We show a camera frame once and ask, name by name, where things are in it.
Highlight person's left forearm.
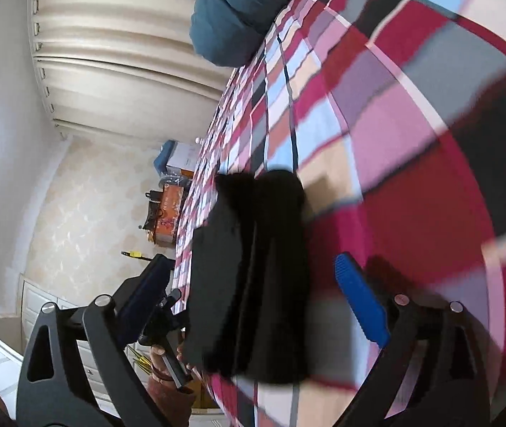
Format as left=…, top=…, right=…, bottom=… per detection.
left=146, top=367, right=198, bottom=427

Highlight white cardboard box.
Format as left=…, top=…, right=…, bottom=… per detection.
left=166, top=142, right=202, bottom=174

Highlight blue pillow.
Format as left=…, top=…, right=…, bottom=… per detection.
left=189, top=0, right=316, bottom=67

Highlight white cabinet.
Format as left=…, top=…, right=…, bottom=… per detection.
left=0, top=275, right=115, bottom=410

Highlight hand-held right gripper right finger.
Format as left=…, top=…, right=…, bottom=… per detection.
left=334, top=253, right=491, bottom=427

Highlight brown cardboard box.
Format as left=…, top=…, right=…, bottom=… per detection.
left=188, top=376, right=217, bottom=410

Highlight beige curtain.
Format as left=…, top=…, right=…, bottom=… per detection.
left=28, top=0, right=236, bottom=141

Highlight plaid bed sheet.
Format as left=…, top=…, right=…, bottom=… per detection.
left=173, top=0, right=506, bottom=427

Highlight black handbag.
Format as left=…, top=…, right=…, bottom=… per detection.
left=145, top=189, right=165, bottom=230

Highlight orange printed box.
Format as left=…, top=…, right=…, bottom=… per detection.
left=146, top=184, right=187, bottom=245

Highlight black pants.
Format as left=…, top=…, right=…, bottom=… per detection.
left=182, top=170, right=311, bottom=385

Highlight blue cloth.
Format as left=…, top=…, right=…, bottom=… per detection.
left=154, top=140, right=178, bottom=176

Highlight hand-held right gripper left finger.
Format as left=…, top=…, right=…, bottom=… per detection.
left=16, top=253, right=178, bottom=427

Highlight person's left hand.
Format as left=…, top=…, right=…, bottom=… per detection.
left=146, top=340, right=200, bottom=383

